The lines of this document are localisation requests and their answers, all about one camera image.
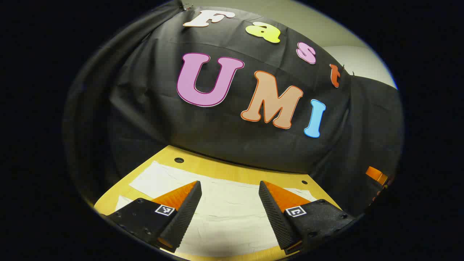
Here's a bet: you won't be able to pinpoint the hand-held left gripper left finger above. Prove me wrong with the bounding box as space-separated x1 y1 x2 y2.
103 180 203 253

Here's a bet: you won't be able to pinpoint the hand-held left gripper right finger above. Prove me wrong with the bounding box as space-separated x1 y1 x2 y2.
258 180 355 255

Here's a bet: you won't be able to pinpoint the white jeans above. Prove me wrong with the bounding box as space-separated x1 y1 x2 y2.
115 161 319 258

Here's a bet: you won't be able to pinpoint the black backdrop cloth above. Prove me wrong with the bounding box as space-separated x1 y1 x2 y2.
63 0 405 218

